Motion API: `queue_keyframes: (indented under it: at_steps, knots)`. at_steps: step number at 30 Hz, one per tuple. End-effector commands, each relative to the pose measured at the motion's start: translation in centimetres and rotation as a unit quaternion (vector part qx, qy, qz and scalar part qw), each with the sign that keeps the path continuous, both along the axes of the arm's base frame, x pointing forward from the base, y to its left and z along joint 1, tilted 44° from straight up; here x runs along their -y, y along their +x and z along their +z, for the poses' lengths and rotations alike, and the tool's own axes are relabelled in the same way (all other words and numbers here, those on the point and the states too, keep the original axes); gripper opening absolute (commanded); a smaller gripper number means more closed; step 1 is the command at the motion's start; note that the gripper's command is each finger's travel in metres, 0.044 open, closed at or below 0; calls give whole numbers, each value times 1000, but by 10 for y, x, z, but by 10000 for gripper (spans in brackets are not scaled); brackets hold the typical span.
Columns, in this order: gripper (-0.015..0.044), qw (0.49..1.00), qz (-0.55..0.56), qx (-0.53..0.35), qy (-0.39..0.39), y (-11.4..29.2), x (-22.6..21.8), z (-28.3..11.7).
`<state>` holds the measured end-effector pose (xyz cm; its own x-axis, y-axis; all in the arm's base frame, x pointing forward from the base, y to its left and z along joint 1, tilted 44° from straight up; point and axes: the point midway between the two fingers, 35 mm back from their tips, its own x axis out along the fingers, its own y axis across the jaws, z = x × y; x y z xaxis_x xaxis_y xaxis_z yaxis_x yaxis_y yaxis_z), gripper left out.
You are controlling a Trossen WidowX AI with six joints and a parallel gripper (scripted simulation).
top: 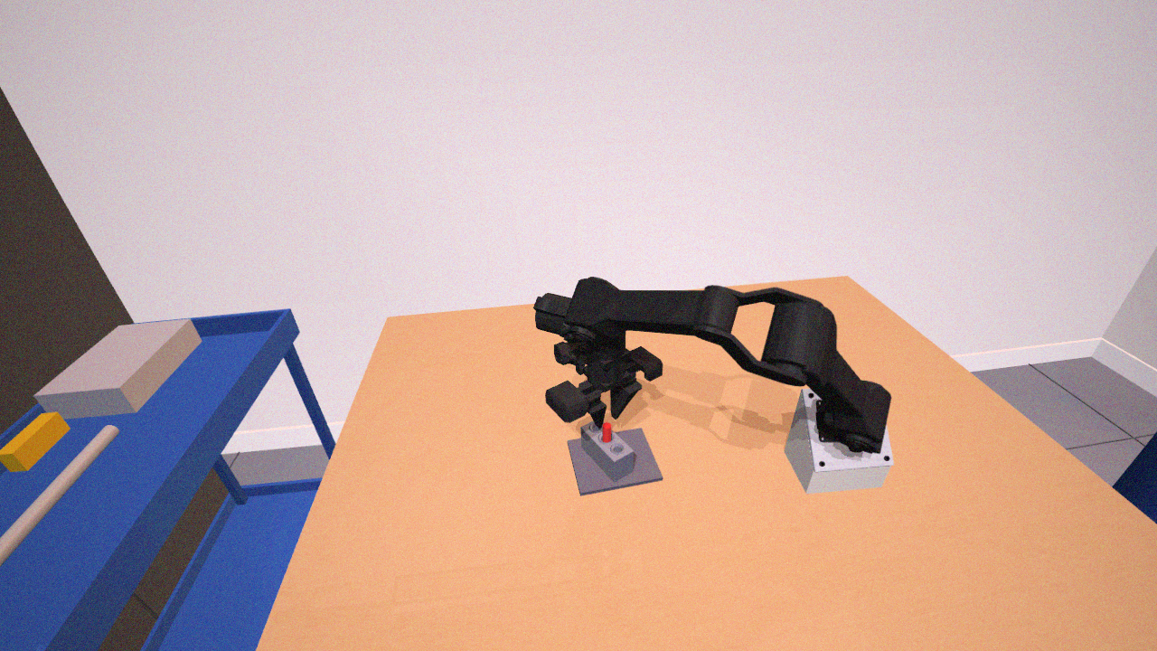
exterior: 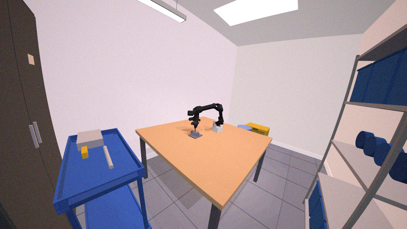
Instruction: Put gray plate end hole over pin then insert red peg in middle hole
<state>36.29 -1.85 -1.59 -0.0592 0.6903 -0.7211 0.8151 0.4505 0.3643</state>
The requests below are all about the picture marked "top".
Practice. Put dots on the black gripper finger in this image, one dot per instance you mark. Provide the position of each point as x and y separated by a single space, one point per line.
598 414
621 396

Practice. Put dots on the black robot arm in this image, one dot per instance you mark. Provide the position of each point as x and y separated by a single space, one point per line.
800 349

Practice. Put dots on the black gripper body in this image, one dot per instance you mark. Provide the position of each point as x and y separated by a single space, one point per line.
604 372

